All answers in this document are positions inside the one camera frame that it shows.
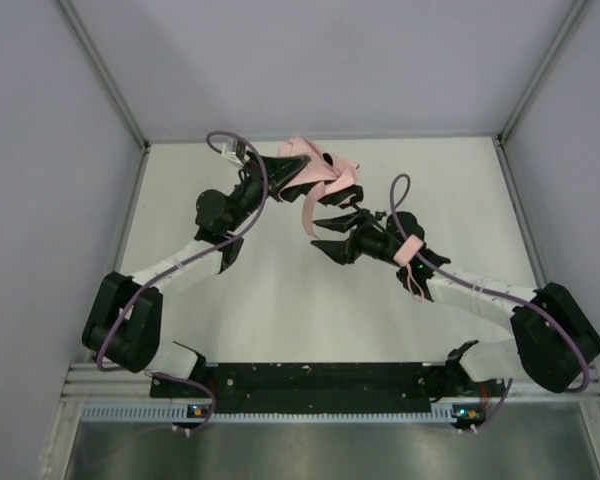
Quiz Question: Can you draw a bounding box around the pink and black folding umbrella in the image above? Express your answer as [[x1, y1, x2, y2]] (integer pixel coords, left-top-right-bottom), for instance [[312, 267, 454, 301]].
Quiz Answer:
[[276, 134, 427, 304]]

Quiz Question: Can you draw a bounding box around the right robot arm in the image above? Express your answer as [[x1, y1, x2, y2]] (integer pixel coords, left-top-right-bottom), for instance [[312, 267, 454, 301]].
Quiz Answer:
[[311, 209, 600, 393]]

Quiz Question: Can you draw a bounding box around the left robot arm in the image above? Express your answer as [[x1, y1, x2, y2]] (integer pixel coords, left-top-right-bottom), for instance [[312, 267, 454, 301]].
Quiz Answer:
[[82, 151, 310, 378]]

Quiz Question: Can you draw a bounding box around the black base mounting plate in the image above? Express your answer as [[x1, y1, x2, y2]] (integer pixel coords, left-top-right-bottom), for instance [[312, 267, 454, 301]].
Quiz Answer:
[[149, 361, 507, 414]]

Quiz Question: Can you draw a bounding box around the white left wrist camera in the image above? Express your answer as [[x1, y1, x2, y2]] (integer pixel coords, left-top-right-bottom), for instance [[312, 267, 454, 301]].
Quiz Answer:
[[221, 138, 249, 165]]

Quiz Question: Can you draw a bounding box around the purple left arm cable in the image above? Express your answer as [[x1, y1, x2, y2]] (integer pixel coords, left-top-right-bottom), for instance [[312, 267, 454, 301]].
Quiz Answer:
[[95, 130, 271, 431]]

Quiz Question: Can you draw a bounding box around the aluminium frame post right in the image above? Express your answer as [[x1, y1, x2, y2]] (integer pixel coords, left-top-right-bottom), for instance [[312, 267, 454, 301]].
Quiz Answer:
[[497, 0, 594, 151]]

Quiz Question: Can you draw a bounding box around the aluminium frame post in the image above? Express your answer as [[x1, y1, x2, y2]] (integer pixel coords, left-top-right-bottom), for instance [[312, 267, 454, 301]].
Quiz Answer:
[[497, 0, 594, 151], [55, 0, 152, 151]]

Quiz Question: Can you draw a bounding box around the aluminium frame post left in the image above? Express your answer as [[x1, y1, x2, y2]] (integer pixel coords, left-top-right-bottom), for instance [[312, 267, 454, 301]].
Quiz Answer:
[[55, 0, 152, 151]]

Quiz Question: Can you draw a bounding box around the grey slotted cable duct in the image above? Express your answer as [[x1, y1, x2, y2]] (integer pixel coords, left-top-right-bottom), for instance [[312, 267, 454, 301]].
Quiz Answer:
[[80, 397, 484, 426]]

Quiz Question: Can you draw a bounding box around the aluminium frame rail front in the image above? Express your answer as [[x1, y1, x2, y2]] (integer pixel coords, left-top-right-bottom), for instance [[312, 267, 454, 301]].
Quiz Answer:
[[61, 363, 600, 402]]

